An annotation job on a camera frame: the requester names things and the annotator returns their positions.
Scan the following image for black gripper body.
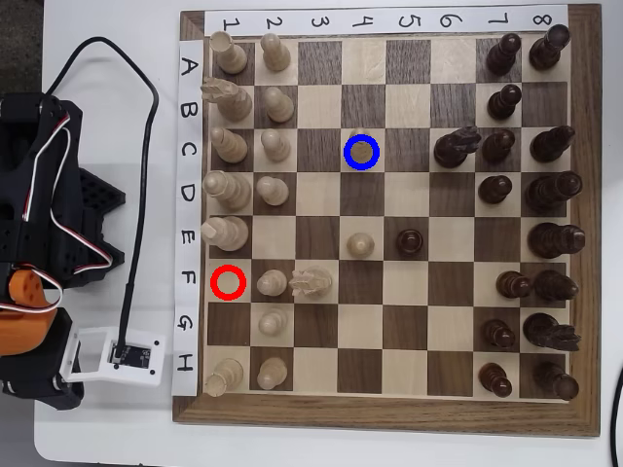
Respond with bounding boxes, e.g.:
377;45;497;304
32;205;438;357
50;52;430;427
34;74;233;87
0;308;85;411

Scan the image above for light wooden bishop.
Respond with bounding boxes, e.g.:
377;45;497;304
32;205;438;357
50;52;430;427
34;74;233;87
348;126;379;169
209;126;249;165

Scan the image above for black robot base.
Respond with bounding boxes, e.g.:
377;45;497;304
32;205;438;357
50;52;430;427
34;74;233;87
72;166;127;289

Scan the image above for white paper letter strip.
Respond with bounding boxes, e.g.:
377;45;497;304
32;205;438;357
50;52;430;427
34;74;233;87
170;38;204;398

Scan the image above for light wooden rook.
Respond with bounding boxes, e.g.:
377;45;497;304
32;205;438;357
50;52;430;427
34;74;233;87
207;31;249;76
202;358;244;398

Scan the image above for light wooden pawn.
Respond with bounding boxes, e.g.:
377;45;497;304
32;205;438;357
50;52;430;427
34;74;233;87
260;127;292;163
255;174;291;206
263;86;296;124
257;307;290;337
259;32;292;73
256;357;289;391
256;269;289;297
346;232;376;260

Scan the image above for light wooden king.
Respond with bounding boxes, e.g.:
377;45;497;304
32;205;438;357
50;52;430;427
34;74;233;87
200;215;250;253

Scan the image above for light wooden queen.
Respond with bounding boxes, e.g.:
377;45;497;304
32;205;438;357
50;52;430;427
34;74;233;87
202;170;253;213

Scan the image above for wooden chessboard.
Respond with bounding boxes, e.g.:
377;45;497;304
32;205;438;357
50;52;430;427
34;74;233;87
171;3;604;439

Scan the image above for light wooden knight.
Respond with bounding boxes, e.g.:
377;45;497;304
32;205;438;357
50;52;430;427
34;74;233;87
289;265;335;300
200;76;254;123

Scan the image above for dark wooden pawn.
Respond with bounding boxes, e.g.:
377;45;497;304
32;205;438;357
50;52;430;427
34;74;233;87
477;173;514;205
486;83;524;122
495;269;533;300
394;228;424;258
478;362;514;399
485;31;523;78
481;318;517;351
480;127;517;165

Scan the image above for white paper number strip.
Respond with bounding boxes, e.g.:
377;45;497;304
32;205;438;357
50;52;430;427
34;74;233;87
203;4;569;38

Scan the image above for dark wooden knight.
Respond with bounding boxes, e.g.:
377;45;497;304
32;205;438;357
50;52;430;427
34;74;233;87
523;311;583;353
432;125;484;170

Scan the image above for dark wooden rook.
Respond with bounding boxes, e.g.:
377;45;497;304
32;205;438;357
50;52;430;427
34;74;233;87
528;22;571;72
531;361;580;402

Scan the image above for dark wooden bishop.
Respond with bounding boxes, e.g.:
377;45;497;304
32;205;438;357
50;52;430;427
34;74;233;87
532;269;580;303
529;125;576;164

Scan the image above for dark wooden king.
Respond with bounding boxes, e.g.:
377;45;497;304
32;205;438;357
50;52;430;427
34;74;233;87
527;222;587;260

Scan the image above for dark wooden queen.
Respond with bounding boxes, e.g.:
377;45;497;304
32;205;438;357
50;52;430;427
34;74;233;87
524;169;584;214

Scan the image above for white red servo wire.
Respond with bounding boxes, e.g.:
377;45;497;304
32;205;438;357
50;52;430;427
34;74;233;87
0;262;65;311
47;213;114;276
21;114;73;220

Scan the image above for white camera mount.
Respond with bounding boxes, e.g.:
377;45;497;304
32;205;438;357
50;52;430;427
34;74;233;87
58;327;166;389

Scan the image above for black usb camera cable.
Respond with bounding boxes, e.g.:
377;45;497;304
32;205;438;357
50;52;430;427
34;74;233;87
44;36;161;365

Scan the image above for thick black cable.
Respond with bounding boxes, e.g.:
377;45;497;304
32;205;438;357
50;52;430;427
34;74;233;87
608;362;623;467

